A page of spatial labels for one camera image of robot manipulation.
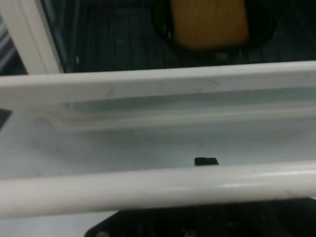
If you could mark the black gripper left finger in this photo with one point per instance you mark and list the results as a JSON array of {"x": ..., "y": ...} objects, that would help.
[{"x": 200, "y": 162}]

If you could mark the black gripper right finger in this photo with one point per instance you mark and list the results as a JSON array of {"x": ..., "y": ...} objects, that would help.
[{"x": 213, "y": 162}]

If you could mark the white dish rack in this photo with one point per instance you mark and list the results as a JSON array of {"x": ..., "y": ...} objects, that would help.
[{"x": 148, "y": 81}]

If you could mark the yellow rounded block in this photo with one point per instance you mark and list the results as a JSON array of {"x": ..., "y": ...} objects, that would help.
[{"x": 209, "y": 24}]

